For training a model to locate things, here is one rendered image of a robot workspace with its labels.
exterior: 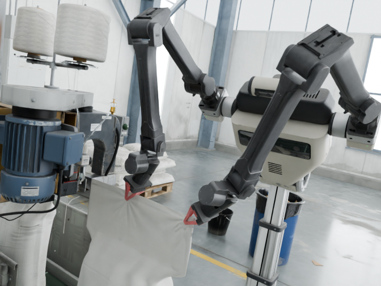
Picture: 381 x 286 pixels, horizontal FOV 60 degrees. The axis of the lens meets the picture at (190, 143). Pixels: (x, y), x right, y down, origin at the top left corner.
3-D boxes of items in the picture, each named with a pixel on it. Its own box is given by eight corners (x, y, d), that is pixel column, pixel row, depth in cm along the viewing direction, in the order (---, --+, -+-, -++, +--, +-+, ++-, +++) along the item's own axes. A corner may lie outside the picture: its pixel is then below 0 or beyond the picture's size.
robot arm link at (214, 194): (258, 188, 94) (241, 167, 99) (236, 184, 86) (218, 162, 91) (232, 215, 98) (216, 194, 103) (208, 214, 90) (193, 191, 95)
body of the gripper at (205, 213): (189, 205, 100) (206, 194, 96) (206, 200, 109) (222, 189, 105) (198, 224, 98) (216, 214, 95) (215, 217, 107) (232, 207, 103)
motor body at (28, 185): (64, 200, 103) (72, 122, 99) (16, 210, 90) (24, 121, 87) (36, 187, 111) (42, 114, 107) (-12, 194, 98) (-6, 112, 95)
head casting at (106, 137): (115, 174, 149) (123, 109, 145) (69, 181, 128) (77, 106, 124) (72, 159, 164) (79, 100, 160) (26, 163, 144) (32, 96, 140)
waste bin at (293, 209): (298, 256, 342) (310, 197, 333) (283, 274, 299) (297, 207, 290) (255, 240, 367) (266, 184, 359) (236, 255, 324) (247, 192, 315)
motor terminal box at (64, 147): (82, 168, 102) (86, 132, 101) (65, 175, 92) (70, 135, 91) (57, 164, 103) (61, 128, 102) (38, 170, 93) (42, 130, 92)
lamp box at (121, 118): (127, 136, 150) (129, 117, 149) (119, 136, 146) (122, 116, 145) (115, 133, 154) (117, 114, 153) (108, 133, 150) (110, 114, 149)
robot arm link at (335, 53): (358, 28, 66) (322, 8, 72) (308, 78, 70) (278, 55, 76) (385, 109, 100) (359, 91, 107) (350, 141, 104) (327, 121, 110)
